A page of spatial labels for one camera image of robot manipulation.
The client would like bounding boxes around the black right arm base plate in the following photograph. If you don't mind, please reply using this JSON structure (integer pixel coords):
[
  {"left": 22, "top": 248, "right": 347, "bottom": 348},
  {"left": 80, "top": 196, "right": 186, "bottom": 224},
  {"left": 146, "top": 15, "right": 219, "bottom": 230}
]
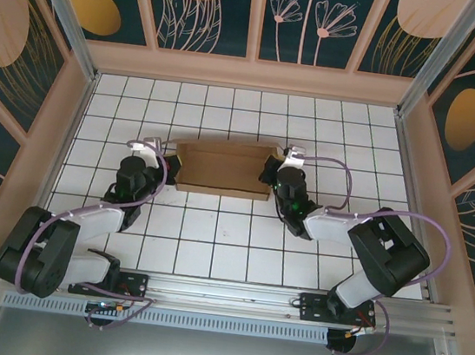
[{"left": 296, "top": 289, "right": 379, "bottom": 331}]

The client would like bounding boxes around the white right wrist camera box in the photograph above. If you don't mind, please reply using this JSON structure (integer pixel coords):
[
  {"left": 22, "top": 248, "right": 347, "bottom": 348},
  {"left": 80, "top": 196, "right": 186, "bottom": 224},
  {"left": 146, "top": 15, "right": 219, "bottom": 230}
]
[{"left": 280, "top": 142, "right": 309, "bottom": 170}]

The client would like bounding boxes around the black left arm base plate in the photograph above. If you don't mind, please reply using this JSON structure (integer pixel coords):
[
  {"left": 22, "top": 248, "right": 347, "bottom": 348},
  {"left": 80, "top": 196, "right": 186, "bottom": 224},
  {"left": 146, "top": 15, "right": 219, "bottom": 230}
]
[{"left": 67, "top": 263, "right": 151, "bottom": 305}]

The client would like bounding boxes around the aluminium frame post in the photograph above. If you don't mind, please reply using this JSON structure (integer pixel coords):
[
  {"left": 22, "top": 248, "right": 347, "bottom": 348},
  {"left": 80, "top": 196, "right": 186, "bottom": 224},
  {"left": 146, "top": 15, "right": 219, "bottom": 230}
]
[
  {"left": 8, "top": 0, "right": 109, "bottom": 83},
  {"left": 394, "top": 0, "right": 475, "bottom": 127}
]

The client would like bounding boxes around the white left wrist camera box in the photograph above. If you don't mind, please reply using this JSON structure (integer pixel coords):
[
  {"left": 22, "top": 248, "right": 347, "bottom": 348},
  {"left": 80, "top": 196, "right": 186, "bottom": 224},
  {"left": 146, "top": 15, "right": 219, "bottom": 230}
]
[{"left": 123, "top": 132, "right": 166, "bottom": 172}]

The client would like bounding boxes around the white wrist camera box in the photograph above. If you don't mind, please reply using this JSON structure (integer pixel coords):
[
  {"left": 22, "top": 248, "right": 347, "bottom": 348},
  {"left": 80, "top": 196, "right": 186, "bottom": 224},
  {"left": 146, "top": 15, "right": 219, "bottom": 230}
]
[
  {"left": 123, "top": 132, "right": 166, "bottom": 172},
  {"left": 280, "top": 142, "right": 309, "bottom": 170}
]

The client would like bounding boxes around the brown cardboard paper box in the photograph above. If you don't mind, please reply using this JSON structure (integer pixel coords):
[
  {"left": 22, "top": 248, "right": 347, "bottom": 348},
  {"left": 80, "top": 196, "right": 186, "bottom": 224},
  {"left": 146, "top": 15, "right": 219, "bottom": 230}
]
[{"left": 169, "top": 132, "right": 284, "bottom": 205}]

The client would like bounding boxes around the grey slotted cable duct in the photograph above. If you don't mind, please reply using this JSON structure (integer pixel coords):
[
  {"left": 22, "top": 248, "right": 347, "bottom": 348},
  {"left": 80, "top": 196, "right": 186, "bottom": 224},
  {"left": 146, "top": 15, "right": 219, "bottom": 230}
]
[{"left": 0, "top": 286, "right": 331, "bottom": 348}]

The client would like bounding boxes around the aluminium table side rail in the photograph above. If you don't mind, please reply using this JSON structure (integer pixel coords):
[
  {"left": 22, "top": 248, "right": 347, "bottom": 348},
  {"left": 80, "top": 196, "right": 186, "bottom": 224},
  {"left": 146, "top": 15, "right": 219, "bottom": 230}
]
[
  {"left": 372, "top": 113, "right": 463, "bottom": 306},
  {"left": 12, "top": 64, "right": 102, "bottom": 262}
]

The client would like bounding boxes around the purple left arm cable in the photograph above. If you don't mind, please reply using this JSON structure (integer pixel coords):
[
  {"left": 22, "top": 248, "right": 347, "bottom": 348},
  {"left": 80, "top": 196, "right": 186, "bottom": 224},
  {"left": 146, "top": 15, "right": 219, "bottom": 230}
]
[{"left": 10, "top": 120, "right": 179, "bottom": 337}]

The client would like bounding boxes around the aluminium mounting rail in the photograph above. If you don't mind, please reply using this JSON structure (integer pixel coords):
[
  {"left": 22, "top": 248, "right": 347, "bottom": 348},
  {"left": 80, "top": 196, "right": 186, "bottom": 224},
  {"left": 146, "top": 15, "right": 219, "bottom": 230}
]
[{"left": 0, "top": 247, "right": 460, "bottom": 347}]

